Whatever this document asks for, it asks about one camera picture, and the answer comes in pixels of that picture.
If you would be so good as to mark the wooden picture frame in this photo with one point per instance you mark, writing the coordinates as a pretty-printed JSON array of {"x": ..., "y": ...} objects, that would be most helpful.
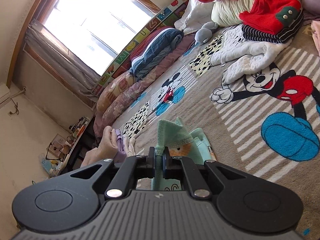
[{"x": 58, "y": 143}]

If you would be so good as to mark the purple floral quilt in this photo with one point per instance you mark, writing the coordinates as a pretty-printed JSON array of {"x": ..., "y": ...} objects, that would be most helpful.
[{"x": 130, "y": 95}]

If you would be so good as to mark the white duvet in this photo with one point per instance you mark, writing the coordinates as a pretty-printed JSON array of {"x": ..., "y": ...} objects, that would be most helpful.
[{"x": 192, "y": 15}]

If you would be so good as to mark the red knitted sweater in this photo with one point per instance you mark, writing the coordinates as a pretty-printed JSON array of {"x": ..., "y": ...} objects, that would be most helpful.
[{"x": 265, "y": 12}]

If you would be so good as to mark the white quilted garment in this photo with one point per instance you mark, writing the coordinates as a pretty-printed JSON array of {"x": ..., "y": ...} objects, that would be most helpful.
[{"x": 250, "y": 57}]

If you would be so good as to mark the blue plush toy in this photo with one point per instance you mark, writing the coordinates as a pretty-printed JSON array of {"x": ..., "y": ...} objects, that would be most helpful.
[{"x": 205, "y": 33}]

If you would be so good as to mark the pink folded garment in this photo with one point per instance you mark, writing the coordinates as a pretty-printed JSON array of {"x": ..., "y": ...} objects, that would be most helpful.
[{"x": 316, "y": 35}]

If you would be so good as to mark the pink floral pillow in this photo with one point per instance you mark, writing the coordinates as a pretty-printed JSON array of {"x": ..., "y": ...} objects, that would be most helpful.
[{"x": 115, "y": 92}]

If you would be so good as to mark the navy striped folded garment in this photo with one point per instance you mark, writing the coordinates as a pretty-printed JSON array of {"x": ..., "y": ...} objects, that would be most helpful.
[{"x": 260, "y": 36}]

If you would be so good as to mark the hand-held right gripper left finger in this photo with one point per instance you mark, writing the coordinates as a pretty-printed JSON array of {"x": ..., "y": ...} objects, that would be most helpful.
[{"x": 151, "y": 165}]

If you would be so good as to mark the mint green star-print garment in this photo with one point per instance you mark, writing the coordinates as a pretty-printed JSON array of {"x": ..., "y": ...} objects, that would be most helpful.
[{"x": 175, "y": 135}]

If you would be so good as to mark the blue folded quilt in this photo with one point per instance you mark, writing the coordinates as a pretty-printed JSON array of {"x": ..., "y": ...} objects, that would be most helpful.
[{"x": 157, "y": 52}]

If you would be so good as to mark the black desk lamp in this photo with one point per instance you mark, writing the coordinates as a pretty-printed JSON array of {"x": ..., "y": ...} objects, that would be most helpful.
[{"x": 53, "y": 156}]

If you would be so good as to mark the cream folded quilt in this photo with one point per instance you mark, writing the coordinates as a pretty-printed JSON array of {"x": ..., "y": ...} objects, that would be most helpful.
[{"x": 232, "y": 7}]

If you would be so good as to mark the maroon folded blanket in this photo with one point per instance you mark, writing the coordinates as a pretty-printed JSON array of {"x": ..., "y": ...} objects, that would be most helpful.
[{"x": 145, "y": 43}]

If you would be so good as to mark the purple folded garment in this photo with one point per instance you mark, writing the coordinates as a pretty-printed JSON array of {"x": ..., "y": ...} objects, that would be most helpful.
[{"x": 121, "y": 145}]

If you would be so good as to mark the wooden framed window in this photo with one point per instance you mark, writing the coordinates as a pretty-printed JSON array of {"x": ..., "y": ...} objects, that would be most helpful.
[{"x": 95, "y": 17}]

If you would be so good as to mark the colourful alphabet foam mat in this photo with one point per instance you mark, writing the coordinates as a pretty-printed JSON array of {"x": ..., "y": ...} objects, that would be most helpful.
[{"x": 130, "y": 47}]

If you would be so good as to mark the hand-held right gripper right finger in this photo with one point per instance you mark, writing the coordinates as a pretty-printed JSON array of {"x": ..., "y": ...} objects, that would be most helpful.
[{"x": 165, "y": 165}]

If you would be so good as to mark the cartoon printed brown blanket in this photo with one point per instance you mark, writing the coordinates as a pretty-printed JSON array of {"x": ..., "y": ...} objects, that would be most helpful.
[{"x": 237, "y": 130}]

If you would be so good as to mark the pale printed folded garment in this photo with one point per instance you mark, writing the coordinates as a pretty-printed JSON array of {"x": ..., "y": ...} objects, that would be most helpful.
[{"x": 130, "y": 146}]

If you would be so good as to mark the grey curtain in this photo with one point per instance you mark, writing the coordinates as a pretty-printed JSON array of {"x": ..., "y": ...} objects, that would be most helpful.
[{"x": 62, "y": 60}]

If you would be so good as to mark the dark cluttered desk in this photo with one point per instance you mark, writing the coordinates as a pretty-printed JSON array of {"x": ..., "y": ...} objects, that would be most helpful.
[{"x": 80, "y": 142}]

